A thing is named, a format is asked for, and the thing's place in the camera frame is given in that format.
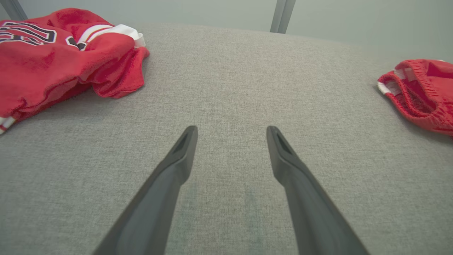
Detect grey slanted metal bar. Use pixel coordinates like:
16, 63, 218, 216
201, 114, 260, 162
0, 0, 28, 21

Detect grey metal post with bracket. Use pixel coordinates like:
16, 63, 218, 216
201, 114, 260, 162
270, 0, 297, 34

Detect red shorts white stripes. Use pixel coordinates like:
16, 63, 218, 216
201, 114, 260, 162
377, 59, 453, 137

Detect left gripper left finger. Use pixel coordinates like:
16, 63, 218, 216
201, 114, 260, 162
92, 125, 199, 255

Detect grey fabric sofa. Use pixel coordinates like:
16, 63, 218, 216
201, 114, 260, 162
0, 23, 453, 255

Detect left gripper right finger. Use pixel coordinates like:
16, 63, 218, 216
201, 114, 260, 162
266, 125, 371, 255

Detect red Bulls basketball jersey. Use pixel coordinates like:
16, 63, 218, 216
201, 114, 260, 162
0, 8, 150, 135

